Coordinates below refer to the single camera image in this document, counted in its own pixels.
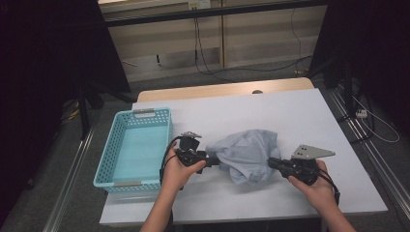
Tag yellow cable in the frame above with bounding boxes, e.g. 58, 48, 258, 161
66, 107, 81, 121

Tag black horizontal bar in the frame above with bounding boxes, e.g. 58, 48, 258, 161
102, 0, 330, 28

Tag black curtain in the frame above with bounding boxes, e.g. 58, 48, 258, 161
0, 0, 132, 220
308, 0, 410, 130

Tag teal plastic basket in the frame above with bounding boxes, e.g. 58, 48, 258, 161
93, 107, 174, 193

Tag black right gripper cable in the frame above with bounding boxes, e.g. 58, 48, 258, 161
318, 168, 341, 207

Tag metal floor rail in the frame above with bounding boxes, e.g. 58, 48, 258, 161
328, 85, 410, 220
43, 127, 96, 232

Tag white cable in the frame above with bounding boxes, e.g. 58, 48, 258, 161
351, 95, 400, 144

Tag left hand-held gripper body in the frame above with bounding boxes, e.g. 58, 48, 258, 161
174, 130, 212, 175

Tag light blue-grey underpants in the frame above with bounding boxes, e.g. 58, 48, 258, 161
205, 129, 282, 187

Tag black metal stand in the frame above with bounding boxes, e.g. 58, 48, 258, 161
308, 54, 371, 144

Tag white wall socket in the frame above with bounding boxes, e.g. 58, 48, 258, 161
188, 0, 212, 10

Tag wooden post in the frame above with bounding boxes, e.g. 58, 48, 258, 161
219, 0, 226, 69

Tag thick black floor cable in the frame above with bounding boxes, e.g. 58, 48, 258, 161
192, 17, 313, 83

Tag black tripod stand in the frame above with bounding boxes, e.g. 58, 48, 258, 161
75, 80, 138, 141

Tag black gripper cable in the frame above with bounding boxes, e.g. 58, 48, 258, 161
318, 168, 341, 207
159, 135, 183, 194

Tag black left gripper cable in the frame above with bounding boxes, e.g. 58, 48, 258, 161
159, 135, 183, 194

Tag person's right hand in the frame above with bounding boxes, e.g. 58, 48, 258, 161
287, 159, 339, 216

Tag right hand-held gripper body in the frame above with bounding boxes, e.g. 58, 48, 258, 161
277, 144, 337, 187

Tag thin black cable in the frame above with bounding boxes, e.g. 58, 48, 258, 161
289, 8, 306, 75

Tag person's left hand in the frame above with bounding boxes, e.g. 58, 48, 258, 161
160, 141, 207, 194

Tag wooden table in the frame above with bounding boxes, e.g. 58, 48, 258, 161
136, 76, 315, 103

